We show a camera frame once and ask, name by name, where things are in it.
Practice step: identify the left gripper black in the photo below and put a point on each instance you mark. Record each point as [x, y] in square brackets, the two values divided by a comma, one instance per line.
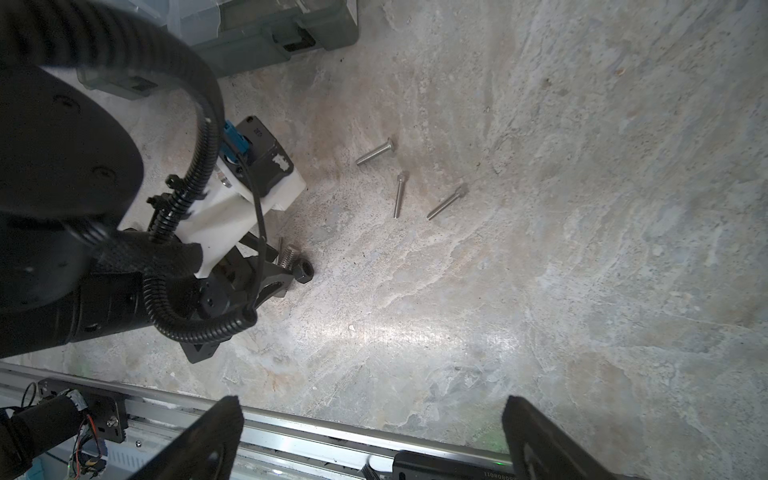
[231, 288]

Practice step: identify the small black nut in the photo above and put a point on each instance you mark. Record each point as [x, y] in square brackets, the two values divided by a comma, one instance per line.
[303, 271]

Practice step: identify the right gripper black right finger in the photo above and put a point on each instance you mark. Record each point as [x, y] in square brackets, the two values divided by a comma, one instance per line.
[539, 449]

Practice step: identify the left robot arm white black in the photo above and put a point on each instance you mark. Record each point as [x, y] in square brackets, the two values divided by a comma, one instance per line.
[69, 173]

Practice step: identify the aluminium mounting rail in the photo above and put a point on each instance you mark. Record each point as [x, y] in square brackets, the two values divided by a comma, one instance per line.
[272, 446]

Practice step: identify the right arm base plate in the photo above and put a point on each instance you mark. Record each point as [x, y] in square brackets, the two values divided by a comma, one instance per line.
[416, 466]

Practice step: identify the green plastic organizer box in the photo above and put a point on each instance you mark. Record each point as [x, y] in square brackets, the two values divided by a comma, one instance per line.
[233, 37]

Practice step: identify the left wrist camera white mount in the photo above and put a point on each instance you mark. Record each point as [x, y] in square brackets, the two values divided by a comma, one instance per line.
[227, 212]

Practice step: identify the small silver screw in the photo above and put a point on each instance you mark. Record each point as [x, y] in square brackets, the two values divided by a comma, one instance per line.
[459, 193]
[387, 146]

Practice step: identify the small silver screw upper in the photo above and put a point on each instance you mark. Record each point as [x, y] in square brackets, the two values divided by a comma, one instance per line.
[387, 146]

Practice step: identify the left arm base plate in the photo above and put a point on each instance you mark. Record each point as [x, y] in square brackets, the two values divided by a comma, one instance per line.
[107, 408]

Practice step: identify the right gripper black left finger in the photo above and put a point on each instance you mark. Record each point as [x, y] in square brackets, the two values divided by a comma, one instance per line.
[205, 450]

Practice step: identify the small silver screw right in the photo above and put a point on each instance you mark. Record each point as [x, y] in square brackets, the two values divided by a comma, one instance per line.
[459, 193]

